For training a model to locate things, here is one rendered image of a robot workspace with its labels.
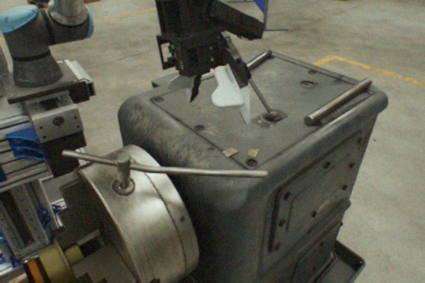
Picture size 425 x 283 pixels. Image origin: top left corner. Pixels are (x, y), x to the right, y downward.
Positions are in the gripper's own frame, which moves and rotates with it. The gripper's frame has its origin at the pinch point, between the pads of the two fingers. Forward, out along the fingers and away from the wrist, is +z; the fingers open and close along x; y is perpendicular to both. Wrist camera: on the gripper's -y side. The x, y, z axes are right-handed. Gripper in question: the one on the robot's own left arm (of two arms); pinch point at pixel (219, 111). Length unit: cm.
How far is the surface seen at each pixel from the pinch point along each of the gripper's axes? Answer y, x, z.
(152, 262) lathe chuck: 17.2, -2.0, 23.2
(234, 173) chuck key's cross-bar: 2.7, 5.6, 8.5
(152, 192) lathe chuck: 12.0, -7.6, 13.9
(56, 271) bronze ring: 30.6, -13.4, 23.9
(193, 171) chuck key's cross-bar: 7.4, 0.6, 7.9
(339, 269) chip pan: -49, -5, 84
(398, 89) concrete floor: -328, -106, 123
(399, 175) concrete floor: -189, -40, 134
